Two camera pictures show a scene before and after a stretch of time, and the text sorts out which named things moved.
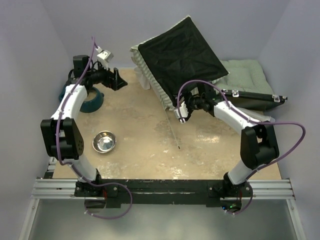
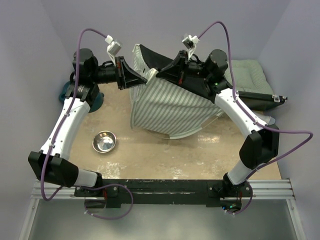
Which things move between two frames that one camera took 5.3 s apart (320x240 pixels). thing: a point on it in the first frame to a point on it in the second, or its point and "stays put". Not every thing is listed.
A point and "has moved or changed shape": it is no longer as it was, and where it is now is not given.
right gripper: [189, 109] to [178, 71]
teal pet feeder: [93, 102] stays put
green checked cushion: [244, 75] stays put
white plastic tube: [259, 115] stays put
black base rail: [216, 193] stays put
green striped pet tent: [178, 59] has moved or changed shape
